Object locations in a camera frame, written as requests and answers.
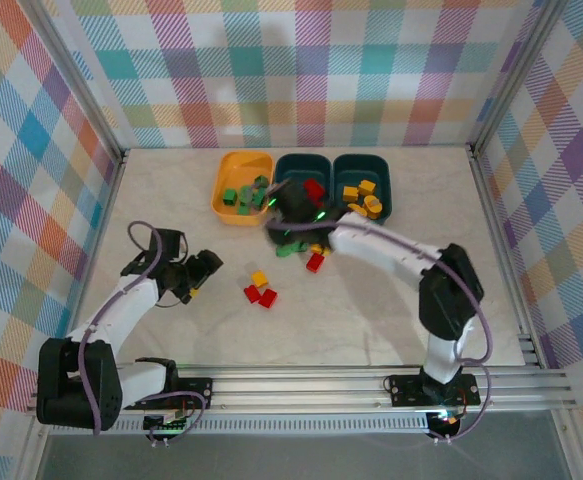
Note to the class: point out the red lego brick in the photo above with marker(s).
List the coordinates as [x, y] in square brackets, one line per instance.
[315, 261]
[313, 187]

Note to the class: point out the green two-by-two brick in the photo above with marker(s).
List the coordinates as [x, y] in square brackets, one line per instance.
[229, 196]

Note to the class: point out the green lego brick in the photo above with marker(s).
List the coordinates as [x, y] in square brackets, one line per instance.
[283, 251]
[299, 247]
[243, 210]
[260, 180]

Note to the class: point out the yellow oval brick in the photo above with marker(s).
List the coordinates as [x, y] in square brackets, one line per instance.
[372, 205]

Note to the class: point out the yellow sloped brick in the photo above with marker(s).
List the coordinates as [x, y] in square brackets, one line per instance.
[259, 276]

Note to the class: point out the long aluminium base rail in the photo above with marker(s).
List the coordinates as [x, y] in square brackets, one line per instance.
[296, 395]

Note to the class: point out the aluminium frame leg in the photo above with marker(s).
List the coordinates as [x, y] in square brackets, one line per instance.
[33, 450]
[568, 450]

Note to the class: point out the small yellow brick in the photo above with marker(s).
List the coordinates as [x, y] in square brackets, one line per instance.
[367, 187]

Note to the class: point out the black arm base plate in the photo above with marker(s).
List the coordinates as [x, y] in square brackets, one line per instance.
[401, 387]
[201, 387]

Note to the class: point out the plaid backdrop panel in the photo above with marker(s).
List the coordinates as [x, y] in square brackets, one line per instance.
[291, 75]
[11, 200]
[571, 225]

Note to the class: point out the small electronics board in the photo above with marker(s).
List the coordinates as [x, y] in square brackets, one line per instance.
[446, 419]
[168, 424]

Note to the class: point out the teal plastic bin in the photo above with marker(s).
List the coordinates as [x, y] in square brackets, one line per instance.
[296, 167]
[346, 170]

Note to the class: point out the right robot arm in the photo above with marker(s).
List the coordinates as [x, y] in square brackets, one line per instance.
[381, 245]

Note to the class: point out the orange plastic bin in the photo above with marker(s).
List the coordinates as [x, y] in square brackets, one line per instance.
[243, 162]

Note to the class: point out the red rounded brick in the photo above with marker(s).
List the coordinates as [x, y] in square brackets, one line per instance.
[268, 298]

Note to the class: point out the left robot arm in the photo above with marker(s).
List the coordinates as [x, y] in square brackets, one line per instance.
[126, 310]

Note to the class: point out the aluminium side rail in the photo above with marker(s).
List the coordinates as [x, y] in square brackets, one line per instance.
[502, 250]
[105, 220]

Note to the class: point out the aluminium frame post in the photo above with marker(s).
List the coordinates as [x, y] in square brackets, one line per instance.
[518, 75]
[71, 80]

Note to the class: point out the green oval face brick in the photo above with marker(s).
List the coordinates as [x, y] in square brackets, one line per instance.
[246, 192]

